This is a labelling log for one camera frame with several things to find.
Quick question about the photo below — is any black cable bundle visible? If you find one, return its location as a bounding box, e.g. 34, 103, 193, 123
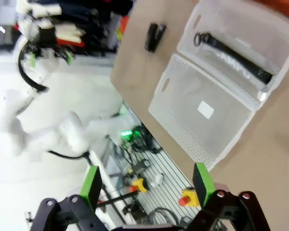
125, 125, 163, 156

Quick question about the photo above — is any black metal clothes rack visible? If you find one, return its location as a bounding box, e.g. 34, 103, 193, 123
57, 0, 135, 52

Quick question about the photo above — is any black power adapter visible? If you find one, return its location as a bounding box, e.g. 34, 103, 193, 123
128, 159, 152, 174

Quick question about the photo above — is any grey CAMPUS pencil case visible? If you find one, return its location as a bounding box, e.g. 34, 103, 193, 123
194, 31, 274, 92

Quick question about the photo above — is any white perforated basket with sticker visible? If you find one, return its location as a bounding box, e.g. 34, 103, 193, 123
148, 53, 256, 172

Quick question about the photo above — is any white power adapter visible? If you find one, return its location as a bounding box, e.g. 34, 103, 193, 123
149, 173, 165, 189

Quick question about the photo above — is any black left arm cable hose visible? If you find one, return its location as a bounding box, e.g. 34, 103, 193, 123
17, 43, 92, 167

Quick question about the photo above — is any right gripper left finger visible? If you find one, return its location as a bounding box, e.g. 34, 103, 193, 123
36, 166, 104, 231

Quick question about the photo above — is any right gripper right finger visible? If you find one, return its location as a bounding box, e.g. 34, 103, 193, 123
190, 162, 272, 231

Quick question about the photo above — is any aluminium slatted base platform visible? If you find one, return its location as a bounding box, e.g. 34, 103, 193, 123
103, 141, 208, 231

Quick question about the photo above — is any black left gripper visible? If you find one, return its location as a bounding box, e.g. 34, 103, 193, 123
26, 26, 74, 68

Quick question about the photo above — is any black stapler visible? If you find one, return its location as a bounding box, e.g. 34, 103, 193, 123
144, 23, 167, 53

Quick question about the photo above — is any yellow emergency stop button box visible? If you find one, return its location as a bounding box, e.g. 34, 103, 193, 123
131, 178, 148, 193
179, 188, 201, 207

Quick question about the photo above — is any black cable coil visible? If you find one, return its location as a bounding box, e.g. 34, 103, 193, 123
148, 207, 180, 228

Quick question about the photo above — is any white perforated plastic basket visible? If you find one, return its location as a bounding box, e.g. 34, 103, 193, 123
177, 0, 289, 103

